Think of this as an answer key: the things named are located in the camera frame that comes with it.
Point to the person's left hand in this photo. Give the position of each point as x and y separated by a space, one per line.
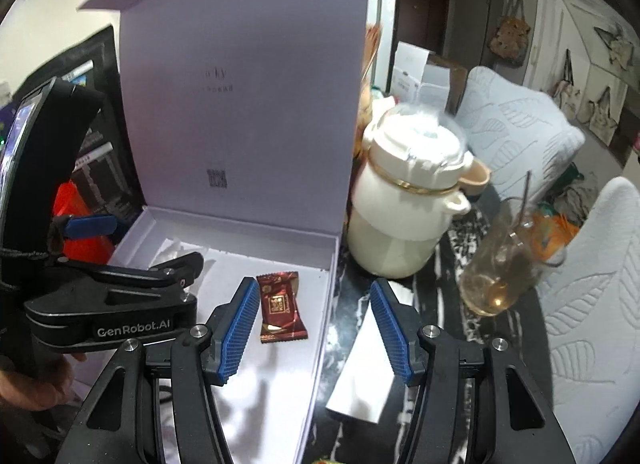
30 386

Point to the cream ceramic pot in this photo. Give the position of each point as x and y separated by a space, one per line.
390 224

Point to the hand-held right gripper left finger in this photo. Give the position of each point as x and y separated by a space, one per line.
239 331

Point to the leaf pattern chair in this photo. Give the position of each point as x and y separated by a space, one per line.
595 324
520 124

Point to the dark brown door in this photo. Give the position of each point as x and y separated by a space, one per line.
422 9

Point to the white carton box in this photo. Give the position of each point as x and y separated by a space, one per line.
407 69

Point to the clear glass cup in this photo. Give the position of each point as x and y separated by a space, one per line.
505 269

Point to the brown cardboard box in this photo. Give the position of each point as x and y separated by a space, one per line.
450 79

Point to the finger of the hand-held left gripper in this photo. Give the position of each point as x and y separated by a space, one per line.
150 274
92 226

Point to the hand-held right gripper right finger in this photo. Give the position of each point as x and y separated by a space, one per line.
395 339

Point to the lavender gift box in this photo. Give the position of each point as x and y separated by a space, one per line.
240 44

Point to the dark red candy packet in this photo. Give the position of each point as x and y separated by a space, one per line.
281 309

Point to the metal spoon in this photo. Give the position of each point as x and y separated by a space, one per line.
526 194

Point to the hanging brown bag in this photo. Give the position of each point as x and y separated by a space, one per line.
510 39

